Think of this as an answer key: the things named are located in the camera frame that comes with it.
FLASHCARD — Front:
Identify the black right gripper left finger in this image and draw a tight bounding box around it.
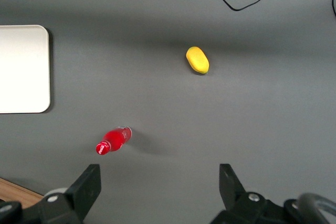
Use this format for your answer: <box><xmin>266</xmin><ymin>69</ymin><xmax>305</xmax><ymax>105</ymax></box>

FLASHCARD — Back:
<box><xmin>0</xmin><ymin>164</ymin><xmax>102</xmax><ymax>224</ymax></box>

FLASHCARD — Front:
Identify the yellow toy mango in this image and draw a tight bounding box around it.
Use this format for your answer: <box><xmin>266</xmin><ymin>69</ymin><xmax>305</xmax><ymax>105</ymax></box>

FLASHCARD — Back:
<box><xmin>185</xmin><ymin>46</ymin><xmax>211</xmax><ymax>75</ymax></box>

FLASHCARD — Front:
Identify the white rectangular tray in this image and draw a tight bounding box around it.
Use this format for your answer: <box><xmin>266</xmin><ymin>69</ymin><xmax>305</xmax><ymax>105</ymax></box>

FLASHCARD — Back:
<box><xmin>0</xmin><ymin>24</ymin><xmax>51</xmax><ymax>114</ymax></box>

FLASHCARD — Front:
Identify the grey hose on gripper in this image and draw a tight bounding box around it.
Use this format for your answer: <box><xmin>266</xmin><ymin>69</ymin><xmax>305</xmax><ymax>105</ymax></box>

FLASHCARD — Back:
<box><xmin>296</xmin><ymin>193</ymin><xmax>336</xmax><ymax>219</ymax></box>

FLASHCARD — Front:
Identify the wooden board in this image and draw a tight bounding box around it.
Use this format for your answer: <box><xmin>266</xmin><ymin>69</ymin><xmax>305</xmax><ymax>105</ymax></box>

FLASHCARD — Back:
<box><xmin>0</xmin><ymin>177</ymin><xmax>44</xmax><ymax>209</ymax></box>

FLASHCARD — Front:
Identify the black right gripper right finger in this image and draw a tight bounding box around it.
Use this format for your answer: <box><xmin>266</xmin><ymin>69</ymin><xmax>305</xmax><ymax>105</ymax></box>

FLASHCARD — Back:
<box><xmin>209</xmin><ymin>163</ymin><xmax>336</xmax><ymax>224</ymax></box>

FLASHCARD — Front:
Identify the red plastic soda bottle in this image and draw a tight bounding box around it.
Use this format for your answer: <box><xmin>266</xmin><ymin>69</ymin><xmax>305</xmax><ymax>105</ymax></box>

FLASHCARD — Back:
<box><xmin>95</xmin><ymin>126</ymin><xmax>133</xmax><ymax>156</ymax></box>

